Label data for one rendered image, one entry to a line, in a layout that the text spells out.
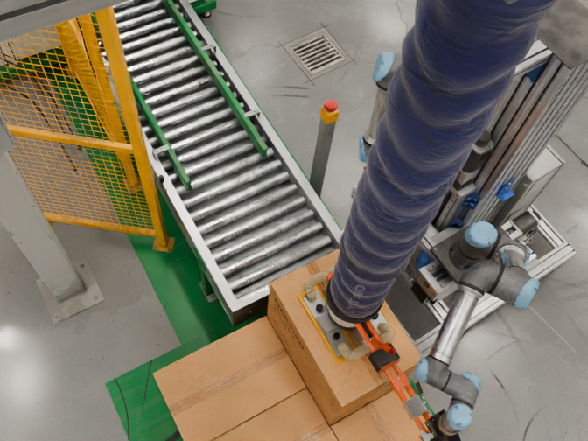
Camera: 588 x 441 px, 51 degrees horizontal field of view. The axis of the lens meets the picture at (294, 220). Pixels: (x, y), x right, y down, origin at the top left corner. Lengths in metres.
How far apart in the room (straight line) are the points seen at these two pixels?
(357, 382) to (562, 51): 1.43
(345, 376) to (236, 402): 0.60
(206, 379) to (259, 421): 0.31
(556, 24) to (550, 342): 2.22
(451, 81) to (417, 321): 2.44
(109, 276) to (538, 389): 2.54
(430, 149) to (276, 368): 1.81
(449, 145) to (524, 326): 2.67
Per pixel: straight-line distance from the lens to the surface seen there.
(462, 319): 2.21
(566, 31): 2.28
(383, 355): 2.50
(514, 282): 2.24
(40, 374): 3.72
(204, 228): 3.27
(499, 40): 1.18
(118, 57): 2.50
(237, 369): 3.00
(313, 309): 2.65
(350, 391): 2.59
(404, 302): 3.57
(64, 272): 3.52
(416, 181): 1.52
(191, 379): 3.00
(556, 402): 3.92
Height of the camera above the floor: 3.44
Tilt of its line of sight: 61 degrees down
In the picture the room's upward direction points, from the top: 8 degrees clockwise
